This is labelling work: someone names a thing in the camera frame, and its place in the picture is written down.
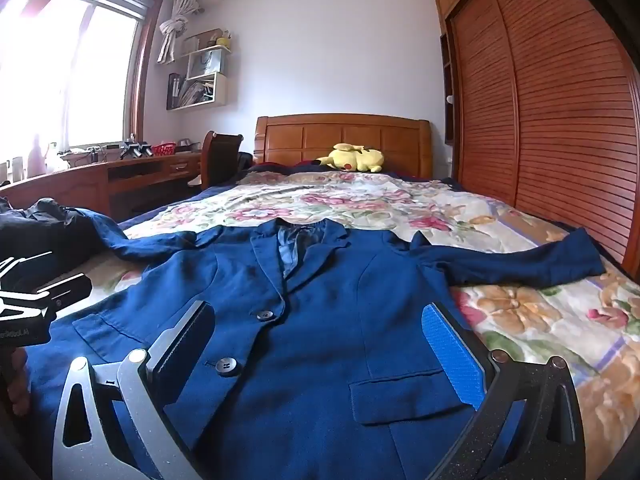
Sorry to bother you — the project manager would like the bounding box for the black device on stand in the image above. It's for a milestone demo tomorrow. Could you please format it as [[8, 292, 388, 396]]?
[[120, 134, 153, 161]]

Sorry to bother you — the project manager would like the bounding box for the wooden bed headboard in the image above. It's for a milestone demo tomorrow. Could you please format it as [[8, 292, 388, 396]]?
[[253, 115, 433, 181]]

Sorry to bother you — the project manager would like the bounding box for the black binder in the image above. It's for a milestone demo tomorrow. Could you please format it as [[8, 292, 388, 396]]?
[[167, 73, 184, 110]]

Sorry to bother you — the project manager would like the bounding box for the floral blanket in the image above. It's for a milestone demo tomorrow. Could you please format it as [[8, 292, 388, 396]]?
[[50, 170, 640, 461]]

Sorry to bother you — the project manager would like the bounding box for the tied cream curtain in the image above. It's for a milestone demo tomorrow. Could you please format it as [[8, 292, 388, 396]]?
[[156, 0, 203, 65]]

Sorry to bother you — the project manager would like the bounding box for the pink bottle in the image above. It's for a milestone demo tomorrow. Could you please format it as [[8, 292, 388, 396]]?
[[27, 133, 48, 176]]

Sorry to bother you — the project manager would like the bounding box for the white wall shelf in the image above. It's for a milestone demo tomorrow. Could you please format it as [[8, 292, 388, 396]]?
[[166, 30, 233, 111]]

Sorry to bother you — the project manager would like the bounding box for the wooden louvred wardrobe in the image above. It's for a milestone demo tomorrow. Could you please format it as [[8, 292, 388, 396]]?
[[434, 0, 640, 281]]

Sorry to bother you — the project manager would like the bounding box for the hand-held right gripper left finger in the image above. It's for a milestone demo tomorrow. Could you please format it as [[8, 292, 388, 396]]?
[[52, 300, 216, 480]]

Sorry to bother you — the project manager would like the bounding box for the blue suit jacket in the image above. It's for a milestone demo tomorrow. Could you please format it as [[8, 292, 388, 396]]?
[[22, 207, 606, 480]]

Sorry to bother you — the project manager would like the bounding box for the black cloth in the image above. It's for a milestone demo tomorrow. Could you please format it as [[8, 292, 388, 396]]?
[[0, 197, 103, 273]]

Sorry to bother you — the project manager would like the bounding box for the wooden chair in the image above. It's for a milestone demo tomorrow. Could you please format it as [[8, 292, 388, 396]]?
[[189, 131, 244, 191]]

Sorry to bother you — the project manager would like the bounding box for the large window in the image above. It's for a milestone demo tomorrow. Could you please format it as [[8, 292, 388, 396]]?
[[0, 0, 163, 161]]

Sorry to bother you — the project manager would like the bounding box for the long wooden desk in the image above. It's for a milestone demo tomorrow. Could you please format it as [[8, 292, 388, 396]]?
[[0, 152, 203, 223]]

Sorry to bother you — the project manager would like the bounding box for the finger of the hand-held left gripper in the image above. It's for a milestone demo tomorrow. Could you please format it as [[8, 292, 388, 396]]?
[[0, 250, 56, 291], [0, 272, 93, 322]]

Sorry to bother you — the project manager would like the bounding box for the grey paper bag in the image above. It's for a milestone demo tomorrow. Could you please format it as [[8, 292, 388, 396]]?
[[187, 50, 226, 79]]

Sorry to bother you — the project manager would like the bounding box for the person's left hand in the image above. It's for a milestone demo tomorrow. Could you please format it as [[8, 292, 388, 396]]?
[[9, 346, 32, 417]]

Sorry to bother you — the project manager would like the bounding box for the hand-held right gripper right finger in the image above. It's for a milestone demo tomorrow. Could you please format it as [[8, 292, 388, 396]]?
[[421, 302, 586, 480]]

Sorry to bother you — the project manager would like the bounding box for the yellow plush toy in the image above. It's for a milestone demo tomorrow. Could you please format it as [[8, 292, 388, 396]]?
[[315, 143, 385, 173]]

